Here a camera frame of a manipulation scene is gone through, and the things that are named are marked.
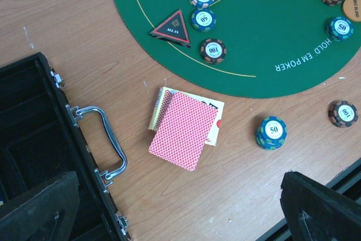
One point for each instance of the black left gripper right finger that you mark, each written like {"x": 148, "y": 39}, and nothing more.
{"x": 315, "y": 212}

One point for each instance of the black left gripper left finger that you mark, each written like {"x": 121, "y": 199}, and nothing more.
{"x": 45, "y": 212}

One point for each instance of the orange big blind button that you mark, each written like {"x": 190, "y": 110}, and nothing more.
{"x": 351, "y": 9}

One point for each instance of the teal 50 chip stack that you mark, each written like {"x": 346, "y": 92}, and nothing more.
{"x": 271, "y": 134}

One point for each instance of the brown 100 chip stack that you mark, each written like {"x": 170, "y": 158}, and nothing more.
{"x": 342, "y": 114}

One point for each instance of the black triangular all-in marker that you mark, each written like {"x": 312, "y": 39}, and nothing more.
{"x": 174, "y": 30}

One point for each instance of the round green poker mat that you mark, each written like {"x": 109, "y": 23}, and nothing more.
{"x": 274, "y": 47}

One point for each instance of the black poker chip case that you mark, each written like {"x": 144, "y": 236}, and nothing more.
{"x": 41, "y": 138}

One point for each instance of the red playing card deck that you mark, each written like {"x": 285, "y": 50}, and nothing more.
{"x": 183, "y": 131}

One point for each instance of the yellow card box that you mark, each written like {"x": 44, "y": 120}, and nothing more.
{"x": 164, "y": 98}

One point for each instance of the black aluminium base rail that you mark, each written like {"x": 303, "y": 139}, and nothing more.
{"x": 346, "y": 183}

